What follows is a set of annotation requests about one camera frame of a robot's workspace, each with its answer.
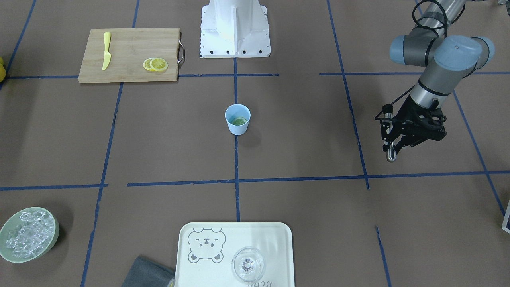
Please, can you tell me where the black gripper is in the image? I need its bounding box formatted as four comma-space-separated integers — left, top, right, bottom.
381, 96, 447, 155

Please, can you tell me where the steel muddler black cap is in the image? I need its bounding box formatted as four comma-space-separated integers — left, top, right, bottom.
385, 120, 396, 162

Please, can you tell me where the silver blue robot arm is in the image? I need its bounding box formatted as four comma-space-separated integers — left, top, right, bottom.
375, 0, 495, 162

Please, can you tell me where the light blue plastic cup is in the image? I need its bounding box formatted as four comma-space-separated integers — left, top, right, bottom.
225, 104, 251, 136

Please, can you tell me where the yellow lemon slice stack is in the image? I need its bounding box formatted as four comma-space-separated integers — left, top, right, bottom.
149, 58, 168, 72

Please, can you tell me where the whole yellow lemon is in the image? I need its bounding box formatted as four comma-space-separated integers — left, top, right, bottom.
0, 57, 7, 83

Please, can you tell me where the clear wine glass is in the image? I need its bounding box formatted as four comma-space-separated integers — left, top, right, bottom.
231, 247, 266, 284

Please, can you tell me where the cream bear tray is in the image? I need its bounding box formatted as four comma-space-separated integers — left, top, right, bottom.
175, 223, 295, 287

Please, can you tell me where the bamboo cutting board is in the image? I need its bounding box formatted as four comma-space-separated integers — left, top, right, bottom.
78, 28, 184, 83

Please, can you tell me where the grey folded cloth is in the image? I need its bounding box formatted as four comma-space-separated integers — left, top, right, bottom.
122, 256, 176, 287

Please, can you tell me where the yellow plastic knife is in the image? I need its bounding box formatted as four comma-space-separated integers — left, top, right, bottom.
102, 31, 112, 71

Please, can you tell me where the green bowl of ice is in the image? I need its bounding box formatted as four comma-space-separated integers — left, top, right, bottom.
0, 207, 60, 263

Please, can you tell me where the white wire cup rack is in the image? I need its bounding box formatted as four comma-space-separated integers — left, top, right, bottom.
501, 202, 510, 234

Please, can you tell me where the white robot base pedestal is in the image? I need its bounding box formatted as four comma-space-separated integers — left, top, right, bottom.
199, 0, 271, 59

